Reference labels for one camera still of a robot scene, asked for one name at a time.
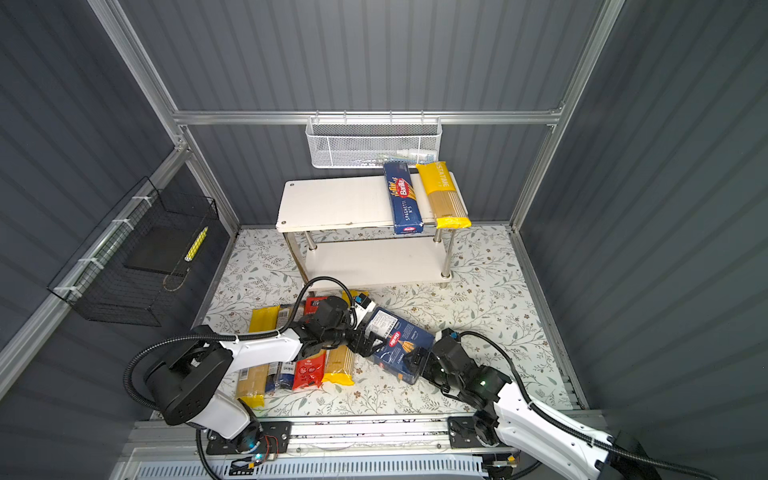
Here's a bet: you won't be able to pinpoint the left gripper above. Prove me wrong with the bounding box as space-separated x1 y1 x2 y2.
323 316 389 357

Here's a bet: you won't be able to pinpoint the dark blue Barilla box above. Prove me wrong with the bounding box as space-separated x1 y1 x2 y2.
366 307 435 385

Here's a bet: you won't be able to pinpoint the yellow Pasta Time bag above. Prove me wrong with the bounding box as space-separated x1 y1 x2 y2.
322 290 370 387
417 161 472 229

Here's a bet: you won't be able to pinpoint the red spaghetti bag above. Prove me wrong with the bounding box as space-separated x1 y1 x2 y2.
292 297 326 390

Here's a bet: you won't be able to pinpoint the blue Barilla spaghetti box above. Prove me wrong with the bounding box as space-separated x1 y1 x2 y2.
383 160 424 235

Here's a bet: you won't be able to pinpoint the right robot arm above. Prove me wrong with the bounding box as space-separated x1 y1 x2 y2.
404 333 661 479

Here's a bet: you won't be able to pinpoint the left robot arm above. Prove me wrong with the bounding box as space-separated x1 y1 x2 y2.
144 295 387 452

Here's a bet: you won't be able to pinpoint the white two-tier shelf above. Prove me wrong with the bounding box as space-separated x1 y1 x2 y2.
276 173 456 289

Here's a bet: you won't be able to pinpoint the floral table mat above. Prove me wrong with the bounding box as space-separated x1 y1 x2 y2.
202 224 576 417

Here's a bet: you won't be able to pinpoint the clear blue spaghetti bag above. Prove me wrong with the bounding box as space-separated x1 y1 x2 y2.
265 305 296 394

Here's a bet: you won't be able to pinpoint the yellow spaghetti bag far left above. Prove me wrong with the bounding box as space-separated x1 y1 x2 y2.
235 306 280 409

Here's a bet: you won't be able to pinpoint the items in white basket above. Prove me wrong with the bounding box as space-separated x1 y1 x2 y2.
350 149 439 168

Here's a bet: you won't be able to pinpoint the yellow tag in basket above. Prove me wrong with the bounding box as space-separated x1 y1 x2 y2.
184 227 209 263

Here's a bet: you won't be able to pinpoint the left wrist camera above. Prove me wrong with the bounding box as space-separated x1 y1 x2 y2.
353 293 377 326

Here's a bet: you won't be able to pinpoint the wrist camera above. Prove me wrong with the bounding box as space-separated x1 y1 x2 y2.
353 293 377 326
440 328 460 342

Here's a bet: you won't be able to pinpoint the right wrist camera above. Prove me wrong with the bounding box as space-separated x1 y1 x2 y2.
440 328 460 342

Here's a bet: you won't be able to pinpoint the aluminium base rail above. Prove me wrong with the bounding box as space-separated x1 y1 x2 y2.
119 413 513 462

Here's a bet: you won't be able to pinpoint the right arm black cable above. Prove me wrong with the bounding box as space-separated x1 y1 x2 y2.
458 329 721 480

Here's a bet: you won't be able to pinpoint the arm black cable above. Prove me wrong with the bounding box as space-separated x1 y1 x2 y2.
458 329 721 480
122 275 355 412

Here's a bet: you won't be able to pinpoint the white wire mesh basket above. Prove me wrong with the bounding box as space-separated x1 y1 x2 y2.
305 118 443 169

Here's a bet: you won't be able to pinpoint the black wire basket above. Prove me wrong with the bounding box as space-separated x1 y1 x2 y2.
48 182 224 327

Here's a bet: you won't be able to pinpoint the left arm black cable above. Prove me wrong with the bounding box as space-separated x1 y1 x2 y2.
122 275 355 412

